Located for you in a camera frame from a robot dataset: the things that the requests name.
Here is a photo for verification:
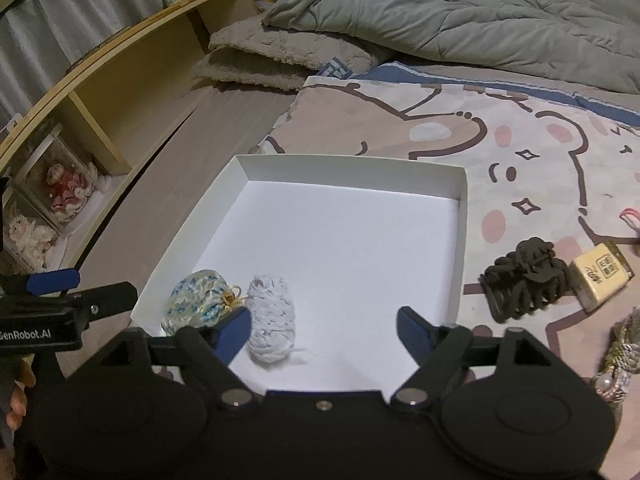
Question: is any white cardboard box tray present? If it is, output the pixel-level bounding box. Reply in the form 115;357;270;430
131;154;469;392

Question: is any grey green duvet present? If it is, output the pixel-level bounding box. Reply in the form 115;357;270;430
262;0;640;93

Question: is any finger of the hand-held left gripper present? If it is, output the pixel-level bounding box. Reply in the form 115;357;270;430
75;281;139;332
0;269;82;297

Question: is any clear box with white doll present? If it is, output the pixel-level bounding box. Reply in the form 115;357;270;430
2;195;68;272

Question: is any beige bed sheet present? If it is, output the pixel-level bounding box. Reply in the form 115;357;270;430
75;80;311;321

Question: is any wooden headboard shelf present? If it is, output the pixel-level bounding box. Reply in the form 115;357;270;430
0;0;291;281

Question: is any clear box with red doll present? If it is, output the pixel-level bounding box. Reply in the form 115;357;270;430
14;129;101;233

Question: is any dark brown hair claw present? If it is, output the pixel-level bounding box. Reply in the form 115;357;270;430
478;237;572;324

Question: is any pink white crochet doll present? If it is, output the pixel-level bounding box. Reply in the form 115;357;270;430
619;208;640;257

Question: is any bear printed blanket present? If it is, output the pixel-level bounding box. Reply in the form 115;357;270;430
247;60;640;411

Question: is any beaded lace accessory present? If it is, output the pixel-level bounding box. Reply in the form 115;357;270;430
592;307;640;411

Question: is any blue white crochet pouch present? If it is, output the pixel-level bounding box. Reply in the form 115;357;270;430
161;269;244;337

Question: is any white crochet ball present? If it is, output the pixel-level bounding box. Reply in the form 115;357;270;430
246;275;307;367

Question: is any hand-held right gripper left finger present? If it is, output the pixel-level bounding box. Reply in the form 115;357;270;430
100;306;263;409

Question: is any small cream box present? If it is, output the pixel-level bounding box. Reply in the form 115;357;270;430
570;242;636;312

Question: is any person's left hand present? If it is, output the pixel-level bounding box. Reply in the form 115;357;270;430
5;360;37;432

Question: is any grey curtain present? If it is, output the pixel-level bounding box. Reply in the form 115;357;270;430
0;0;236;121

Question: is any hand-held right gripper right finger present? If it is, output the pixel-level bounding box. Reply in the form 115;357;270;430
390;306;556;411

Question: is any beige fluffy folded blanket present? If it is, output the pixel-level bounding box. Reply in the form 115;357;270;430
191;15;396;93

